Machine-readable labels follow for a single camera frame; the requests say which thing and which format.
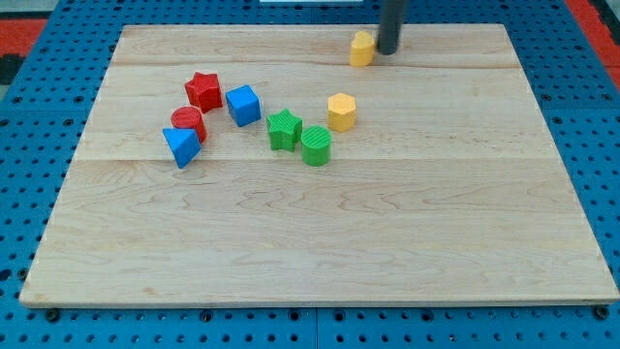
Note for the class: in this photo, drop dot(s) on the yellow heart block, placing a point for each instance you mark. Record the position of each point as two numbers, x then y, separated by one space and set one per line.
362 49

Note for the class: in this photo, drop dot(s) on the yellow hexagon block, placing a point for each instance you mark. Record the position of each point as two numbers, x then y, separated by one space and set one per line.
341 112

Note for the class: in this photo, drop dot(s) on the green cylinder block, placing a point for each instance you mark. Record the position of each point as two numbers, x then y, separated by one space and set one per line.
315 146

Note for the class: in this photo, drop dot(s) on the green star block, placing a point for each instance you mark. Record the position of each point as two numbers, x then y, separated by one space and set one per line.
284 130

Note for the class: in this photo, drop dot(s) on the light wooden board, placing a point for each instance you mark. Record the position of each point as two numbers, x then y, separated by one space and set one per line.
448 191

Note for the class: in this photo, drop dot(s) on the blue cube block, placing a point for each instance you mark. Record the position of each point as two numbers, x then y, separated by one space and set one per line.
244 105

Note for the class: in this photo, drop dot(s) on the blue triangle block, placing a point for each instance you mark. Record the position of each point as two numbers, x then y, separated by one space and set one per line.
184 145

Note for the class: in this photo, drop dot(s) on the red star block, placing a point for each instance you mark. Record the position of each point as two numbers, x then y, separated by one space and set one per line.
204 92

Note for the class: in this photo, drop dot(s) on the red cylinder block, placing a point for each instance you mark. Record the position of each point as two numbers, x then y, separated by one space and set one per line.
190 117

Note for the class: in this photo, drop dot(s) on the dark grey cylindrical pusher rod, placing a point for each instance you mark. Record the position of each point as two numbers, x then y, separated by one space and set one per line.
392 17

